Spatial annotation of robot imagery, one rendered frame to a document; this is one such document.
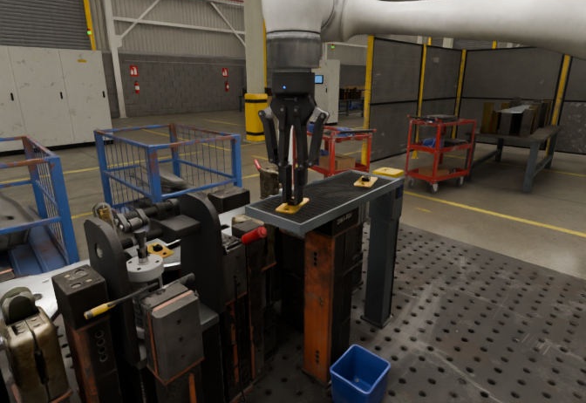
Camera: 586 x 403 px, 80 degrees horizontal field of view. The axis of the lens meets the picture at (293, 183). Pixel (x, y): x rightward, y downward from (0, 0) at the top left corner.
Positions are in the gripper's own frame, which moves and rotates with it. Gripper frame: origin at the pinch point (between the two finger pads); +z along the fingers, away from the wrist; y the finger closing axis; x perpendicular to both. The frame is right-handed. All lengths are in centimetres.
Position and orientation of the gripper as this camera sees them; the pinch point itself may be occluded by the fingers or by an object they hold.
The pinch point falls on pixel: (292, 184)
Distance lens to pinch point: 65.5
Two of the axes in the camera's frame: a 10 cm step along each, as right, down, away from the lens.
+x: -3.9, 2.6, -8.8
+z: 0.0, 9.6, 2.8
